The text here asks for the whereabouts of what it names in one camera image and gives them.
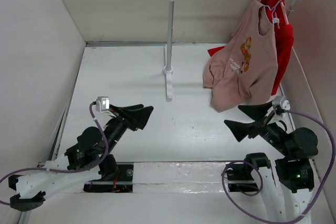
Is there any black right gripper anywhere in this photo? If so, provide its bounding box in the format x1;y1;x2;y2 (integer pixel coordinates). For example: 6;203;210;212
224;99;292;156

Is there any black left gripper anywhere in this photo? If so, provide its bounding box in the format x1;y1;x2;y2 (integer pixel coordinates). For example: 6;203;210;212
103;104;154;155

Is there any pink printed t shirt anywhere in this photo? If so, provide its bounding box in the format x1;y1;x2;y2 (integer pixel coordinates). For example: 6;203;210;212
203;0;278;112

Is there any lavender wire hanger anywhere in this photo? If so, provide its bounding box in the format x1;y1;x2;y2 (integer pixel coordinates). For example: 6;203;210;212
260;0;287;34

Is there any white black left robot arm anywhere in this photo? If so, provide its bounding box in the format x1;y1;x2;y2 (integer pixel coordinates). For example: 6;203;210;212
5;97;154;212

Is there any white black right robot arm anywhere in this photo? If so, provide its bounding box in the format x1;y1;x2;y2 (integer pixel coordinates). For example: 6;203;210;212
223;97;321;223

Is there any red t shirt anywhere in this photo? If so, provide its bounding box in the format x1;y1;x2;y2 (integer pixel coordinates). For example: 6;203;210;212
207;0;294;96

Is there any pink plastic hanger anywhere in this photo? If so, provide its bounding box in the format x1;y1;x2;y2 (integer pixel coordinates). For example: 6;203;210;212
274;1;289;28

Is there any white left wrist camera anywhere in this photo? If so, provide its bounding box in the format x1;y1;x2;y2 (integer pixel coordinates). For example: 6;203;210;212
95;96;112;116

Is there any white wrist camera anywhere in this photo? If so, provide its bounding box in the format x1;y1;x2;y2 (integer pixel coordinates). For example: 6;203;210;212
269;96;290;123
95;96;112;116

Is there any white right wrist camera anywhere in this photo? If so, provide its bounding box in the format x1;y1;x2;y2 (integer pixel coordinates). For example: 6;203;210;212
269;96;290;123

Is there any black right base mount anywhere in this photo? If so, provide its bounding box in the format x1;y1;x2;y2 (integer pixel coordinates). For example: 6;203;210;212
222;162;259;196

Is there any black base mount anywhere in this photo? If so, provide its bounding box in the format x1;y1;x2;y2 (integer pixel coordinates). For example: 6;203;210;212
83;163;134;193
222;162;259;196

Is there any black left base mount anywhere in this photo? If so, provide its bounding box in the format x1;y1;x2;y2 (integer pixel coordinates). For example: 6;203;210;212
83;163;134;193

